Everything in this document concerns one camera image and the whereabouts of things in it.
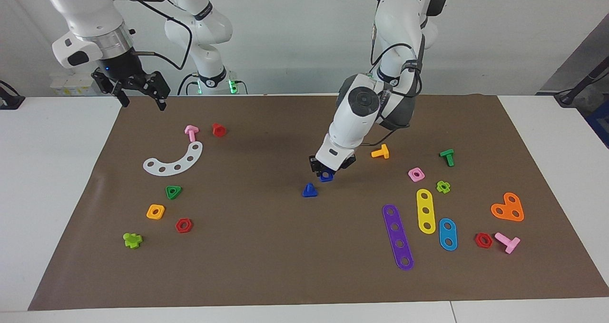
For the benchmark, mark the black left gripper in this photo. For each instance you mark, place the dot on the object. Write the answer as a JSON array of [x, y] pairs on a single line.
[[347, 162]]

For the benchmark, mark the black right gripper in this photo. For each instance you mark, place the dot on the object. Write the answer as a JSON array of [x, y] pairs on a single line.
[[123, 73]]

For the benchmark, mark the dark blue square nut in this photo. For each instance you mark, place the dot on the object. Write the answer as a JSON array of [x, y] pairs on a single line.
[[326, 176]]

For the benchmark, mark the blue triangle-head screw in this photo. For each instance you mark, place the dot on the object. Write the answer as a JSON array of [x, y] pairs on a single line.
[[309, 191]]

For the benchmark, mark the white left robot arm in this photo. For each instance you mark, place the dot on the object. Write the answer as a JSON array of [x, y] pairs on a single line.
[[361, 123]]

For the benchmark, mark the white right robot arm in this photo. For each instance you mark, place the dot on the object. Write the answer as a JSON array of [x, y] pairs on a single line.
[[85, 9]]

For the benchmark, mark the orange plastic screw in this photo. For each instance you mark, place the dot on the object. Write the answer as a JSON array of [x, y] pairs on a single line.
[[380, 152]]

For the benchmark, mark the pink plastic screw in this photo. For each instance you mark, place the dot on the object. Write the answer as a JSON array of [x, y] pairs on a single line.
[[508, 242], [191, 132]]

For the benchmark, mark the red hexagon-head screw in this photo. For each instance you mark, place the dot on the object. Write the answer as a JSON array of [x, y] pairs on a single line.
[[219, 130]]

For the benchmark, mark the pink square nut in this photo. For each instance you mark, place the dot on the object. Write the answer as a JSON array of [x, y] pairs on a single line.
[[416, 174]]

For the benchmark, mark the dark green triangle nut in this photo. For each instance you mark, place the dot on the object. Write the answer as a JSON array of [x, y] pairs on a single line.
[[173, 192]]

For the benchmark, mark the orange square nut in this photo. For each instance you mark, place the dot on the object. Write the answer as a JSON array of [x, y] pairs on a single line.
[[155, 211]]

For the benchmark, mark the lime green cross nut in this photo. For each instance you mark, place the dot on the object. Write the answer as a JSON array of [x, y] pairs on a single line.
[[443, 187]]

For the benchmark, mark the dark green plastic screw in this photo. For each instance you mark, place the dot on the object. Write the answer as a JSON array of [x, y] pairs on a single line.
[[447, 157]]

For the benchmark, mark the red hexagon nut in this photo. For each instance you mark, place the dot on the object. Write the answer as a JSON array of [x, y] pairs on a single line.
[[183, 225], [483, 240]]

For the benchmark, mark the lime green cross screw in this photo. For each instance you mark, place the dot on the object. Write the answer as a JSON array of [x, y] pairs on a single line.
[[132, 240]]

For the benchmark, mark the white curved five-hole strip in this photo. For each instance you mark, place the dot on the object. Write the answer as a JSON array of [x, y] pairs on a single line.
[[169, 169]]

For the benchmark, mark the white boxes behind table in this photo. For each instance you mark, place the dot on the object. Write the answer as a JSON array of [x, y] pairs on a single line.
[[71, 85]]

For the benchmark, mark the purple four-hole strip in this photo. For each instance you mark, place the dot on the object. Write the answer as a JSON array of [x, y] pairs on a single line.
[[397, 237]]

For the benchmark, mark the yellow three-hole strip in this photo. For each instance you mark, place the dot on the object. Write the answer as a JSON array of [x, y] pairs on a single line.
[[426, 211]]

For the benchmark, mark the black clamp on table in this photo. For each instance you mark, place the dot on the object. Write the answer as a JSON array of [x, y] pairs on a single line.
[[10, 99]]

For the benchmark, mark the blue two-hole strip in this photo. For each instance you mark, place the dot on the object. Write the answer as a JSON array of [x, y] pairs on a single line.
[[448, 235]]

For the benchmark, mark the orange heart-shaped plate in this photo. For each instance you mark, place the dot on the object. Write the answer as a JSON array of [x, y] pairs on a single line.
[[507, 212]]

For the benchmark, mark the black stand with pole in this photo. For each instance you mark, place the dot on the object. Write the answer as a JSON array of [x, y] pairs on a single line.
[[578, 87]]

